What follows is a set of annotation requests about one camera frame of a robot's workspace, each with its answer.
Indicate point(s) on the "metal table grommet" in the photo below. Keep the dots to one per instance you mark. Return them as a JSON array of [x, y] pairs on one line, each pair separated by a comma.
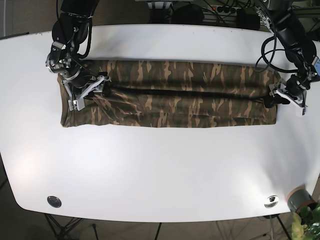
[[54, 201], [271, 201]]

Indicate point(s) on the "green plant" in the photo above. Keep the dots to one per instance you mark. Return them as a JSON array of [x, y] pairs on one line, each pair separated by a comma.
[[306, 223]]

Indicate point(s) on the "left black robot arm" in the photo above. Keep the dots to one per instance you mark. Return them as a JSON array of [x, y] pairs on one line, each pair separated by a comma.
[[279, 17]]

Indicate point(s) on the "camouflage T-shirt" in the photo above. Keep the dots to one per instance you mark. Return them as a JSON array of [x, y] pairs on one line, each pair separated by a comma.
[[175, 94]]

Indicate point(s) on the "grey plant pot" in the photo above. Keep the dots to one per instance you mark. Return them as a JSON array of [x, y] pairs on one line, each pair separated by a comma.
[[298, 198]]

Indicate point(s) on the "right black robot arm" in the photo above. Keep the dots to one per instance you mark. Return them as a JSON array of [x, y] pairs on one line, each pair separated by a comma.
[[72, 37]]

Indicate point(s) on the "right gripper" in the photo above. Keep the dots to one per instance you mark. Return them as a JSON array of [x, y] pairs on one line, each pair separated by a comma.
[[80, 80]]

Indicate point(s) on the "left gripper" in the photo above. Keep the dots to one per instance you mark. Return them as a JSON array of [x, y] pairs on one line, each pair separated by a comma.
[[292, 91]]

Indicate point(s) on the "left metal table grommet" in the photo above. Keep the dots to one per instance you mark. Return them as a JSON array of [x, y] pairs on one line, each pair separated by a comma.
[[54, 201]]

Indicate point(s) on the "right metal table grommet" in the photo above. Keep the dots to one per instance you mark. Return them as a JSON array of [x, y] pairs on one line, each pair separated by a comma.
[[271, 201]]

